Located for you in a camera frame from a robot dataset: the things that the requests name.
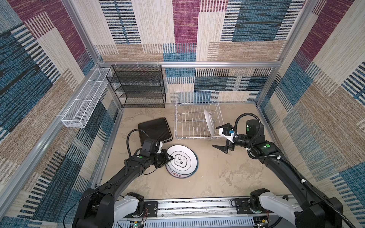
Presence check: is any black mesh shelf rack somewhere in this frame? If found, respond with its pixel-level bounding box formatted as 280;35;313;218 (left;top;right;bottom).
106;65;166;108

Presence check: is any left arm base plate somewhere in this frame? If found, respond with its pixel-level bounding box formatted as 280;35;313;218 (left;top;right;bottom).
125;200;159;219

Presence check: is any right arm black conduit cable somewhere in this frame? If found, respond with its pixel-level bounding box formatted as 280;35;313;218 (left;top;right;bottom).
233;112;357;228

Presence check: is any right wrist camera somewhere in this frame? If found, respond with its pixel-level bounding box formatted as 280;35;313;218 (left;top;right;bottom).
219;127;236;143

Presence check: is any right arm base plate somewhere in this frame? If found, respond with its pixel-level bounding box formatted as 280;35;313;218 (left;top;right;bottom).
230;198;274;215

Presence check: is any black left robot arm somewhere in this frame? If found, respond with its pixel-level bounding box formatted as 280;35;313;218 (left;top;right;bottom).
72;139;173;228

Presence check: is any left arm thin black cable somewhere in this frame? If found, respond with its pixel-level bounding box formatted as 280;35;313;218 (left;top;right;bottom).
62;129;150;228

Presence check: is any aluminium front rail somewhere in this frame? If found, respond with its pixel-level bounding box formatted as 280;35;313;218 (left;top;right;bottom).
71;195;326;228

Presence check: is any white wire wall basket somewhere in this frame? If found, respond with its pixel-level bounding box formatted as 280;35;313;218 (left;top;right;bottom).
61;67;109;128

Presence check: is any white wire dish rack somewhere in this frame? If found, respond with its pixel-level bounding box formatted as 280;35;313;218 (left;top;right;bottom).
171;90;224;140

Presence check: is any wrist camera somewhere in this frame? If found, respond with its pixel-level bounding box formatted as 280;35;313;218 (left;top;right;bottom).
155;141;163;154
219;127;236;143

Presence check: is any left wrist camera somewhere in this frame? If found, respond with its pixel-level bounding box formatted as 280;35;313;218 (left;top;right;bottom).
155;141;163;154

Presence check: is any white round plate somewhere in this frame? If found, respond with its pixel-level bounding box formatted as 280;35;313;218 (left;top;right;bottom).
165;145;199;174
204;109;215;136
166;167;196;179

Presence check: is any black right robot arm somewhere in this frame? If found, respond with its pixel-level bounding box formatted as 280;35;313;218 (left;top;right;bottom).
216;119;353;228

